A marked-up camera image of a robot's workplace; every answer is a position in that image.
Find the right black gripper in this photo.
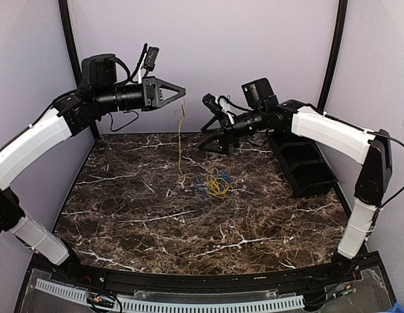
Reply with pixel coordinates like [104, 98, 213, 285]
[198, 106, 266, 155]

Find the pale yellow thin cable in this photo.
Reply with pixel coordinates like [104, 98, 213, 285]
[171, 96, 198, 188]

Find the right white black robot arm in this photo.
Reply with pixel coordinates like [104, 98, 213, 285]
[199, 78, 396, 283]

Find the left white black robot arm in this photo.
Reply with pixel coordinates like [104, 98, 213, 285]
[0, 52, 186, 284]

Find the black three-compartment bin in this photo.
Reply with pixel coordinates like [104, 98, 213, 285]
[268, 132, 338, 198]

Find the blue object at corner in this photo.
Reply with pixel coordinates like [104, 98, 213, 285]
[392, 303, 404, 313]

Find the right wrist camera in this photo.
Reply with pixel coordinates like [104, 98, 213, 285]
[202, 93, 235, 125]

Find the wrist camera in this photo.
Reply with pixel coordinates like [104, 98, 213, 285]
[202, 93, 235, 125]
[135, 44, 160, 83]

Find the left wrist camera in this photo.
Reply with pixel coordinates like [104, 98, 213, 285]
[135, 44, 160, 83]

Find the blue cable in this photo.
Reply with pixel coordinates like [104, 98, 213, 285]
[194, 169, 235, 202]

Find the right black frame post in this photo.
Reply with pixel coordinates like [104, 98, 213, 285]
[317, 0, 348, 112]

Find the black frame post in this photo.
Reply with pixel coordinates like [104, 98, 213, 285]
[317, 0, 348, 112]
[58, 0, 100, 142]

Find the left black frame post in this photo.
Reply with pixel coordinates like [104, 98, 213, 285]
[58, 0, 100, 142]

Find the black front rail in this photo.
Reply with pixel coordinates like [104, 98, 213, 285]
[32, 254, 382, 297]

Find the white slotted cable duct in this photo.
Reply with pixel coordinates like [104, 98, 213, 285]
[35, 279, 304, 312]

